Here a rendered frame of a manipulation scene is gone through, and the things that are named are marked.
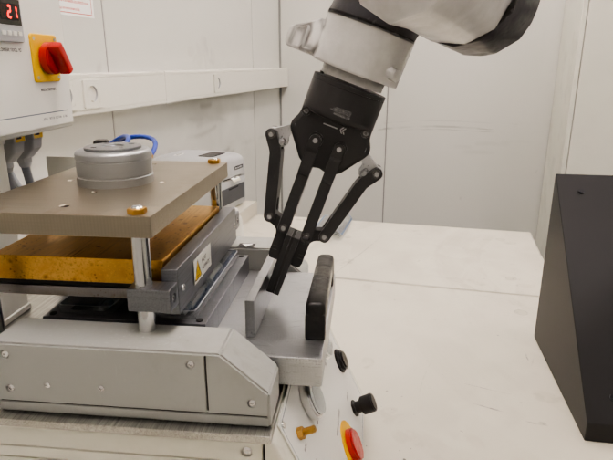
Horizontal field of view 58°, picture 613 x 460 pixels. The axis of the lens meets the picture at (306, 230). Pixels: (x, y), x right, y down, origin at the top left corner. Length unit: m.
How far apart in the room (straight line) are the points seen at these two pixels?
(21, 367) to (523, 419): 0.65
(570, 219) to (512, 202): 2.17
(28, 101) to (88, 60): 0.87
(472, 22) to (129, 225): 0.32
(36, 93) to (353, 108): 0.40
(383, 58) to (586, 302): 0.53
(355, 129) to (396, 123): 2.51
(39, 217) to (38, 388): 0.15
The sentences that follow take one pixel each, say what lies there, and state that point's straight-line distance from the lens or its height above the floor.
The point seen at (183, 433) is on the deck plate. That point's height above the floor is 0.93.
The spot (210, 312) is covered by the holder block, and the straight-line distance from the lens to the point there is 0.56.
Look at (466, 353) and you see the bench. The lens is 1.02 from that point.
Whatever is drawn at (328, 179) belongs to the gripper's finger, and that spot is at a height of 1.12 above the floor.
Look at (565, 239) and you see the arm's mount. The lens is 0.96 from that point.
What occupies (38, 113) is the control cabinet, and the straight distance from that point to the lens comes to 0.76.
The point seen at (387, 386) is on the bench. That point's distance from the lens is 0.90.
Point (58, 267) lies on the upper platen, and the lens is 0.57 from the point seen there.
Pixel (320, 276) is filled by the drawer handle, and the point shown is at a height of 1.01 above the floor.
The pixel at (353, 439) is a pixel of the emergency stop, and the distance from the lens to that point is 0.70.
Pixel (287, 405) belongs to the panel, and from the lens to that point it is 0.56.
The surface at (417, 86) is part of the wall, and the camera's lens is 3.05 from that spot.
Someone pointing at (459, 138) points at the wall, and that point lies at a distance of 3.06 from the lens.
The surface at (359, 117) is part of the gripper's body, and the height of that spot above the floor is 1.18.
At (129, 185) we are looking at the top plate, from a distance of 0.60.
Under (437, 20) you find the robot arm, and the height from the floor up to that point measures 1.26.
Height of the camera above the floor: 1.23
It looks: 17 degrees down
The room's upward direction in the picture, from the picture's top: straight up
